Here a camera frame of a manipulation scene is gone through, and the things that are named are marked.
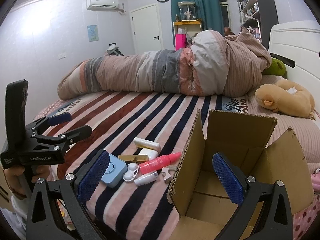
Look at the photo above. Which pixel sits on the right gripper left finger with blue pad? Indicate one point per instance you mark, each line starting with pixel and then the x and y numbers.
pixel 44 219

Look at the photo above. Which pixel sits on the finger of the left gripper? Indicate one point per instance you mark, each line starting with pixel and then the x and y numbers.
pixel 62 142
pixel 42 124

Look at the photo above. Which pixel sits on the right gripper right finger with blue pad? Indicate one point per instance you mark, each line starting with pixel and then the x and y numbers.
pixel 275 217

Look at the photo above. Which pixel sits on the white yellow concealer case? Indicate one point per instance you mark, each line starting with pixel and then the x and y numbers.
pixel 143 143

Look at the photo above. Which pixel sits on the pink spray bottle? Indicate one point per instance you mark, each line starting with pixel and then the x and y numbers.
pixel 159 163

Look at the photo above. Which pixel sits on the clear tape dispenser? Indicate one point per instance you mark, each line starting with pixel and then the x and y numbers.
pixel 168 173

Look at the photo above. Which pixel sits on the person's left hand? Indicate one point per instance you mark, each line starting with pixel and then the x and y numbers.
pixel 17 181

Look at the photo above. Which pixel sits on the light blue square device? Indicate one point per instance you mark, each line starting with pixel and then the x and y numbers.
pixel 114 173

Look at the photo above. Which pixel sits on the white contact lens case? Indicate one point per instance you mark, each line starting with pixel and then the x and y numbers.
pixel 131 173

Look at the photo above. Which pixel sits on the cardboard box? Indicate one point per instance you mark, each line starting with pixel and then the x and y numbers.
pixel 196 192

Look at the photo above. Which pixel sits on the gold bar box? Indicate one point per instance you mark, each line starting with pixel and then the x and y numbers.
pixel 134 158

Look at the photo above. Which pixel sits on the small white tube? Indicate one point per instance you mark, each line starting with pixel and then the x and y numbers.
pixel 146 178

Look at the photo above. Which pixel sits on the striped fleece blanket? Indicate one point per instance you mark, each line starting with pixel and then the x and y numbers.
pixel 117 118

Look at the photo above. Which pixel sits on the white earbuds case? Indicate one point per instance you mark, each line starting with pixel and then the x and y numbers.
pixel 151 154

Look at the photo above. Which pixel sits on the tan plush toy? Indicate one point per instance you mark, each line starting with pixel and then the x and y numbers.
pixel 286 97

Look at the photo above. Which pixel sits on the rolled striped duvet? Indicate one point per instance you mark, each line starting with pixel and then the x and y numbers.
pixel 212 64

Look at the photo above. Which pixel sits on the green plush toy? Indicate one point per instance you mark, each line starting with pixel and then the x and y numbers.
pixel 277 67

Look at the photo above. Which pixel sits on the white door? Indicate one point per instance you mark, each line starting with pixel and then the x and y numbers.
pixel 146 26

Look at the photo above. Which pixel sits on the white air conditioner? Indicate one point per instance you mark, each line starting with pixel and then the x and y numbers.
pixel 104 5

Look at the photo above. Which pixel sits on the pink bag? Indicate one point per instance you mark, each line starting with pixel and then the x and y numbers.
pixel 180 41

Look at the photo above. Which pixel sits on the white bed headboard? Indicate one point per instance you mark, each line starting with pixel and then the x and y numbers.
pixel 299 41

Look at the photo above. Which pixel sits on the yellow shelf table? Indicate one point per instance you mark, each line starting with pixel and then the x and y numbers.
pixel 190 28

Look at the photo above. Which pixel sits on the glass display case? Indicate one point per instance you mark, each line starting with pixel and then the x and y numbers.
pixel 187 11

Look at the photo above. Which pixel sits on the bookshelf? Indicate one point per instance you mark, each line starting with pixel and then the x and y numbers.
pixel 259 16

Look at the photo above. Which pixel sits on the teal curtain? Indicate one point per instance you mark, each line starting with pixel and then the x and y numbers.
pixel 209 11

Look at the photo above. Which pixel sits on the white wall outlet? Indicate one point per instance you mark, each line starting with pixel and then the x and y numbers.
pixel 62 56

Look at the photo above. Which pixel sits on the blue wall poster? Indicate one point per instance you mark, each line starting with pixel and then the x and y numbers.
pixel 92 31

